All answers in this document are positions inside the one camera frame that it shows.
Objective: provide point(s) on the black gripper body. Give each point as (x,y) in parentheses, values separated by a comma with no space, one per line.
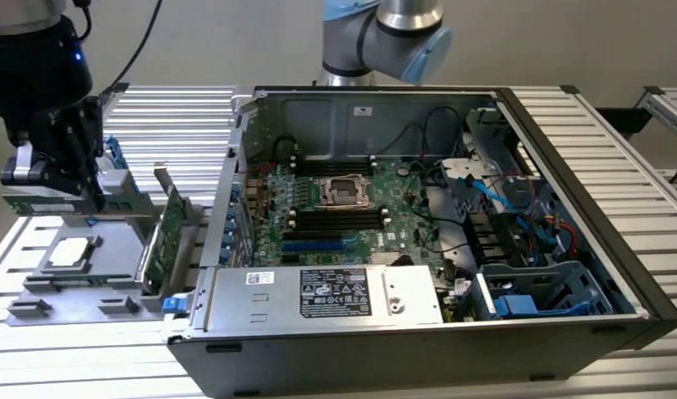
(33,70)

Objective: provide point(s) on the green RAM stick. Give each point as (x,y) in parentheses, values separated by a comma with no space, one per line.
(44,204)

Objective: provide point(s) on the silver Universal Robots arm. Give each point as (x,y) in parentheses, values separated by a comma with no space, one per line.
(366,37)

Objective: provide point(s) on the black RAM slot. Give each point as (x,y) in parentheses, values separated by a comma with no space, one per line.
(338,213)
(338,226)
(338,217)
(332,162)
(332,166)
(332,158)
(338,222)
(332,170)

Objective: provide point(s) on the grey disk drive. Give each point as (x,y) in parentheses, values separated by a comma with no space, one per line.
(115,180)

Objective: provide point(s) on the grey parts rack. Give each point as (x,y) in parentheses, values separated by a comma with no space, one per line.
(111,249)

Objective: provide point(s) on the silver CPU chip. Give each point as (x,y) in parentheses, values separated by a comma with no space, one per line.
(69,252)

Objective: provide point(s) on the green graphics card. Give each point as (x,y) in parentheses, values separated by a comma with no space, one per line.
(168,232)

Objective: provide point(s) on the blue case latch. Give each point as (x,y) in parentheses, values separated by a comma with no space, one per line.
(175,304)

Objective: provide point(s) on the black expansion slot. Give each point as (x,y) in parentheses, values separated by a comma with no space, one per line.
(309,237)

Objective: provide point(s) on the blue expansion slot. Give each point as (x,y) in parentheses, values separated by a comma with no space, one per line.
(309,246)

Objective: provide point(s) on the CPU socket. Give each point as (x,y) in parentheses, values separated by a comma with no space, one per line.
(343,192)

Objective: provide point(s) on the grey power supply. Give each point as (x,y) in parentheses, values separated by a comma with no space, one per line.
(321,295)

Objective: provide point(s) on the green motherboard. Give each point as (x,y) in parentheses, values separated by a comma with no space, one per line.
(394,199)

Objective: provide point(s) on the silver heat sink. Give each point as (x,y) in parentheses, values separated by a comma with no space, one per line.
(391,259)

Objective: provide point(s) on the black open PC case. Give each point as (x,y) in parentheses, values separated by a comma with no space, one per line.
(427,353)

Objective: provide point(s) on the grey metal drive cage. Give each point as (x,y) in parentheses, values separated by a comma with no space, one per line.
(482,137)

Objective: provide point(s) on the blue grey disk bay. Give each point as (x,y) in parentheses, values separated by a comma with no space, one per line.
(571,287)

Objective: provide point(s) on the slatted metal side table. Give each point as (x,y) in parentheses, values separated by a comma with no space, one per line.
(667,112)

